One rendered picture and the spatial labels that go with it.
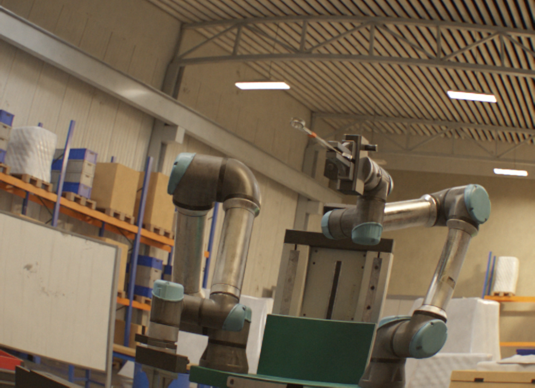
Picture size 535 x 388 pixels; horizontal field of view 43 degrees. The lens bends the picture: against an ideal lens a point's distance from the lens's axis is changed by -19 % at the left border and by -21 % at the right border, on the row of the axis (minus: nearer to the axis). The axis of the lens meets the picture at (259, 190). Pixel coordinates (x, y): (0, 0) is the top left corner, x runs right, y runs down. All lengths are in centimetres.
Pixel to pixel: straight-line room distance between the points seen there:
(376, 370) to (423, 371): 764
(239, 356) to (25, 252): 420
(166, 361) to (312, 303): 73
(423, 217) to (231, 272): 57
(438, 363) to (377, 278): 741
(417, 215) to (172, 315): 76
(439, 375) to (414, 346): 766
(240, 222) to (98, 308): 463
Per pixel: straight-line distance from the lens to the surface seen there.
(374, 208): 194
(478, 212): 216
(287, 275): 242
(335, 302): 242
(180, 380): 717
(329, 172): 192
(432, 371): 974
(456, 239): 214
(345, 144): 181
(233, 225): 204
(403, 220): 216
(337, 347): 232
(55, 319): 643
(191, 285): 225
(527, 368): 480
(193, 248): 220
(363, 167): 186
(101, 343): 664
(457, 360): 967
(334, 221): 204
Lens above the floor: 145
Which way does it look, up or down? 10 degrees up
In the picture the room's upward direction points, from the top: 9 degrees clockwise
